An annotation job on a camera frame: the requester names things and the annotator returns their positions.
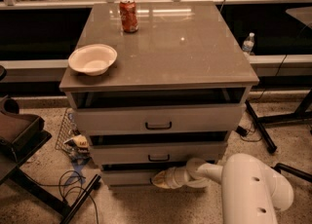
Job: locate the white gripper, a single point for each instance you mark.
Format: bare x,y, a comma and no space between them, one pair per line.
173,178

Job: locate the grey drawer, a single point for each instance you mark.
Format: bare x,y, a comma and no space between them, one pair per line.
141,120
156,153
136,177

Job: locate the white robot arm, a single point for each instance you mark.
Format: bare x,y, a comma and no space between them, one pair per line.
251,191

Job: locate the grey drawer cabinet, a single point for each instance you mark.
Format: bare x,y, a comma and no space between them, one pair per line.
183,54

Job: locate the snack chip bag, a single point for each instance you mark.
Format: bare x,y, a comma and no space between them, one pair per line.
77,147

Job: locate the black stand leg right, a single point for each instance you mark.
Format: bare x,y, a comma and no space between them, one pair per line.
271,147

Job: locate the black stand leg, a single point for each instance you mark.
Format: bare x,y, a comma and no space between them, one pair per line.
62,207
271,147

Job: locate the office chair caster leg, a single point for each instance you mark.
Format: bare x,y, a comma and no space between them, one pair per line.
294,171

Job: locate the black stand leg left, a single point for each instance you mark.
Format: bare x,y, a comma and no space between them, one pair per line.
62,207

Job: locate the white paper bowl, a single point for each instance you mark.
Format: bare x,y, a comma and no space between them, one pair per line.
92,60

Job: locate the clear plastic water bottle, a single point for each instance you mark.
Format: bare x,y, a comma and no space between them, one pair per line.
248,44

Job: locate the dark tray on left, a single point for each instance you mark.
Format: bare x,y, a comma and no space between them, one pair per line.
16,129

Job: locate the orange soda can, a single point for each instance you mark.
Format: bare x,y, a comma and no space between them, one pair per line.
128,15

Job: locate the wire mesh basket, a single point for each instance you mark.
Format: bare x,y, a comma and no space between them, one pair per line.
67,130

